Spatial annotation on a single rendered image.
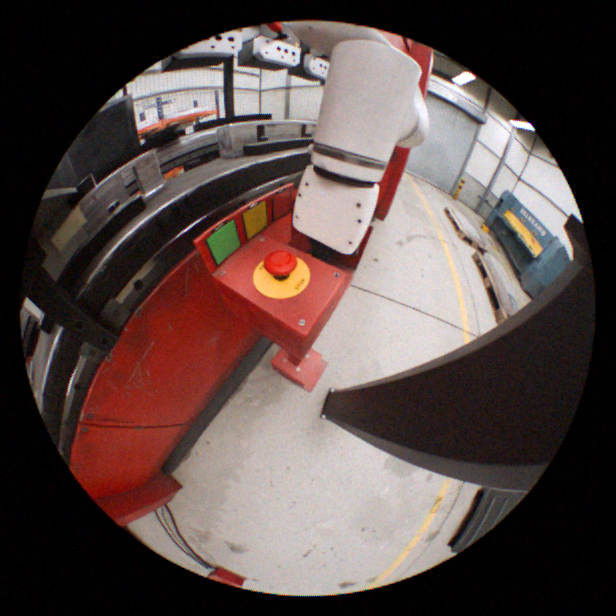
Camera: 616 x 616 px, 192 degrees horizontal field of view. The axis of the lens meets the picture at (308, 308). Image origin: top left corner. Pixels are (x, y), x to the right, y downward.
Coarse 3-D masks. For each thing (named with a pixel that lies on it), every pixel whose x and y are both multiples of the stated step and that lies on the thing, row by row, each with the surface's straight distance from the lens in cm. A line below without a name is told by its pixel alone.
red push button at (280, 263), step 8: (272, 256) 20; (280, 256) 20; (288, 256) 20; (264, 264) 20; (272, 264) 19; (280, 264) 19; (288, 264) 19; (296, 264) 20; (272, 272) 19; (280, 272) 19; (288, 272) 19; (280, 280) 21
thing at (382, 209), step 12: (420, 48) 241; (420, 60) 231; (432, 60) 254; (420, 84) 217; (396, 156) 202; (408, 156) 215; (396, 168) 203; (396, 180) 205; (384, 204) 214; (384, 216) 219
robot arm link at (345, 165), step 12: (312, 144) 23; (312, 156) 21; (324, 156) 19; (336, 156) 18; (348, 156) 18; (360, 156) 18; (324, 168) 19; (336, 168) 18; (348, 168) 18; (360, 168) 18; (372, 168) 19; (384, 168) 21; (360, 180) 20; (372, 180) 20
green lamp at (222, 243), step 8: (232, 224) 24; (216, 232) 23; (224, 232) 24; (232, 232) 24; (208, 240) 22; (216, 240) 23; (224, 240) 24; (232, 240) 25; (216, 248) 24; (224, 248) 24; (232, 248) 25; (216, 256) 24; (224, 256) 25
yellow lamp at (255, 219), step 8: (256, 208) 26; (264, 208) 28; (248, 216) 26; (256, 216) 27; (264, 216) 28; (248, 224) 26; (256, 224) 27; (264, 224) 29; (248, 232) 27; (256, 232) 28
